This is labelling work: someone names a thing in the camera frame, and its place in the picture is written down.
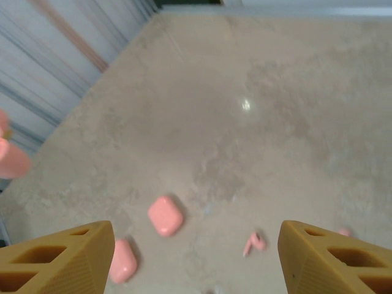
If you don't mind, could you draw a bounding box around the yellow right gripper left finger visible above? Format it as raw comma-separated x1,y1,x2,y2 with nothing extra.
0,219,116,294

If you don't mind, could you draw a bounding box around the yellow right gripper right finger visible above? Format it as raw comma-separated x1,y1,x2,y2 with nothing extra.
277,219,392,294

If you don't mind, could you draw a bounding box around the aluminium cross frame bar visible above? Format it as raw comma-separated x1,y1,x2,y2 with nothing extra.
157,4,392,18

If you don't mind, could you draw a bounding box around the pink earbud charging case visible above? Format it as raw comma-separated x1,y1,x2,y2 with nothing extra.
0,109,32,180
147,195,184,238
109,238,138,284

